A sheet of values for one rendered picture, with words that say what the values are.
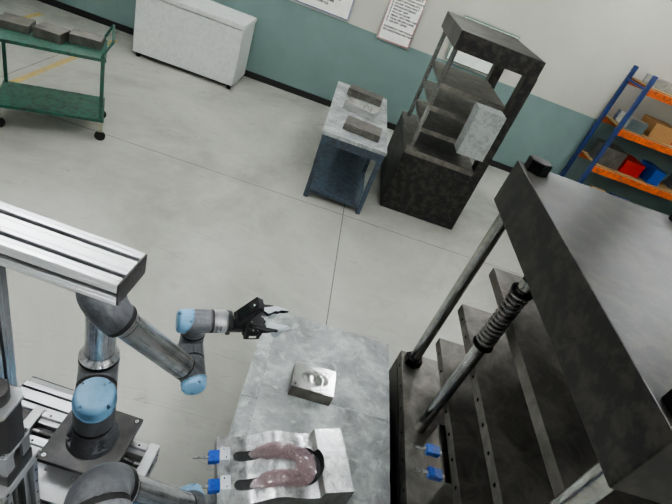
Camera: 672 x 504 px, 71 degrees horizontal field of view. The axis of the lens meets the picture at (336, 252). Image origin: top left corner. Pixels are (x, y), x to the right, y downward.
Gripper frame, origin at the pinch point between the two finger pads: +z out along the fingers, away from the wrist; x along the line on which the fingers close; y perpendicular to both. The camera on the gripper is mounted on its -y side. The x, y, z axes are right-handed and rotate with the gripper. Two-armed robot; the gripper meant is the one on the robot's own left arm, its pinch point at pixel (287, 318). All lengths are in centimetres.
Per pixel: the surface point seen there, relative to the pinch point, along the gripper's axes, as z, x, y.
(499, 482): 66, 58, 9
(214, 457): -15, 23, 56
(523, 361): 81, 25, -12
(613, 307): 63, 38, -61
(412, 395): 88, -2, 68
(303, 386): 27, -5, 60
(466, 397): 96, 14, 40
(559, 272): 67, 18, -51
